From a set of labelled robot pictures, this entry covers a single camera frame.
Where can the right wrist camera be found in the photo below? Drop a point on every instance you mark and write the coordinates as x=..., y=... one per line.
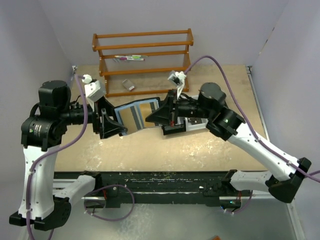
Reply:
x=178, y=79

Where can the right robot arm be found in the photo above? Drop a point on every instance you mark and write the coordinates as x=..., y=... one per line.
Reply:
x=284, y=173

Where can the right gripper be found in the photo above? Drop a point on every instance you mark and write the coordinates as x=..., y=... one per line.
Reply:
x=165, y=113

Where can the small grey box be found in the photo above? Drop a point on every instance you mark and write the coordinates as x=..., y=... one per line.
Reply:
x=128, y=85

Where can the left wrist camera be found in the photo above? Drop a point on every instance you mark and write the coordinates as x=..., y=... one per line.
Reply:
x=94, y=89

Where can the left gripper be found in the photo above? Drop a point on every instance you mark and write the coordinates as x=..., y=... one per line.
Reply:
x=108, y=126

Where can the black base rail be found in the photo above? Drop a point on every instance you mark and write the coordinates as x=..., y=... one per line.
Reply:
x=207, y=188

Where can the coloured pens on rack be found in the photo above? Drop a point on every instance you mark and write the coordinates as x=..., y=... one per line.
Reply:
x=129, y=58

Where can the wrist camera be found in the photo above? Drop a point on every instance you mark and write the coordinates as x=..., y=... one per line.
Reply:
x=94, y=89
x=178, y=79

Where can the white middle bin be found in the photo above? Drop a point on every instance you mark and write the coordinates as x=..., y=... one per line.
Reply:
x=190, y=127

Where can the dark credit card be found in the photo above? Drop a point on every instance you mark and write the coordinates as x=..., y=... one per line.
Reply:
x=196, y=121

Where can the black left bin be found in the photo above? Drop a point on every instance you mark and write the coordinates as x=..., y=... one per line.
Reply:
x=176, y=129

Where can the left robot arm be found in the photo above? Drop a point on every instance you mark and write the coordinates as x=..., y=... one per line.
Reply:
x=41, y=137

